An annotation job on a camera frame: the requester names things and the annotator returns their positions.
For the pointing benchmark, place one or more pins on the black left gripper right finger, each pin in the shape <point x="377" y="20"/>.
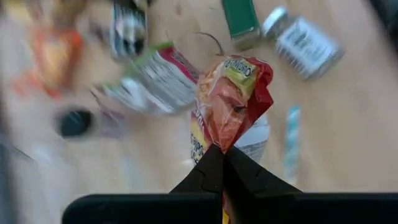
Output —
<point x="248" y="177"/>

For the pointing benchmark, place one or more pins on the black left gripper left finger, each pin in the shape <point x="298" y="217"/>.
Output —
<point x="208" y="174"/>

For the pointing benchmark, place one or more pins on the yellow chicken ramen packet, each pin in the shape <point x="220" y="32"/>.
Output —
<point x="56" y="59"/>

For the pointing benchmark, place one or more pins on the white label seasoning jar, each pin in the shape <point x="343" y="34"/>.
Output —
<point x="304" y="46"/>

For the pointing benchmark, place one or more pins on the green shrimp ramen packet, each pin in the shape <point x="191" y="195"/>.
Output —
<point x="161" y="84"/>

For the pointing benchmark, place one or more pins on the red beef ramen packet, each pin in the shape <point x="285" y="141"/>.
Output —
<point x="230" y="102"/>

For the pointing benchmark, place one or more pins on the purple bottle black lid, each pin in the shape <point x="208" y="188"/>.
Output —
<point x="74" y="123"/>

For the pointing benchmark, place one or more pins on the clear plastic organizer bin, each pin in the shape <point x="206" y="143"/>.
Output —
<point x="40" y="161"/>

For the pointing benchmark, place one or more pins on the black gold label jar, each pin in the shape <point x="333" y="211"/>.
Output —
<point x="127" y="34"/>

